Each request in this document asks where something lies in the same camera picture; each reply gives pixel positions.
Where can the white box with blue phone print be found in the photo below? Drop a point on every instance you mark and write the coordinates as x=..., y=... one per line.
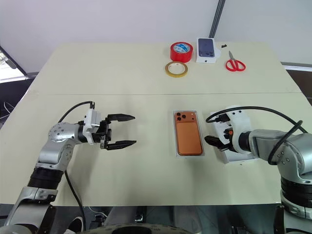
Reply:
x=206, y=48

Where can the dark side furniture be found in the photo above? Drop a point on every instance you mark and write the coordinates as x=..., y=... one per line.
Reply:
x=299, y=80

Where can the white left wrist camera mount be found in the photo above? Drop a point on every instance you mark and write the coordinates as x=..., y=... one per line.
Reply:
x=91, y=124

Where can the red tape roll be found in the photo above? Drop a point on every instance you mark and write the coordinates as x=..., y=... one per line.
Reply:
x=181, y=54

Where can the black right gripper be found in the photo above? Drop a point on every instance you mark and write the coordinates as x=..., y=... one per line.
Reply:
x=227, y=141

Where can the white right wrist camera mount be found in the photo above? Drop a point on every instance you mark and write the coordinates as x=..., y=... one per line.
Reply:
x=240, y=122

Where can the orange smartphone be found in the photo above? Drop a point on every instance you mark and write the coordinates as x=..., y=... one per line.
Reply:
x=189, y=136

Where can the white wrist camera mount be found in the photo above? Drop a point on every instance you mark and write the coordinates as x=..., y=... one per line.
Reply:
x=91, y=124
x=240, y=122

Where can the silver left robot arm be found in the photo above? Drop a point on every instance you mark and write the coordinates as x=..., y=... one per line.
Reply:
x=56, y=146

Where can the black metal frame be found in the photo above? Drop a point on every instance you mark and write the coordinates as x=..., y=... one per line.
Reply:
x=11, y=62

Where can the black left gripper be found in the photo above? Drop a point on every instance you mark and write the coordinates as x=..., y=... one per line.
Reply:
x=104, y=132

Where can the yellow tape roll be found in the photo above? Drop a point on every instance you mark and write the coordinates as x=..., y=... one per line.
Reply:
x=168, y=70

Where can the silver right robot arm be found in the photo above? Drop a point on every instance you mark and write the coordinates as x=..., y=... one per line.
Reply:
x=292, y=151

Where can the grey striped wall strip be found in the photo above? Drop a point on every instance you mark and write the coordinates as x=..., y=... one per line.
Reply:
x=215, y=19

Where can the white phone box tray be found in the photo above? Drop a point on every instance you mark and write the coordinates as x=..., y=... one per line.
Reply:
x=203, y=132

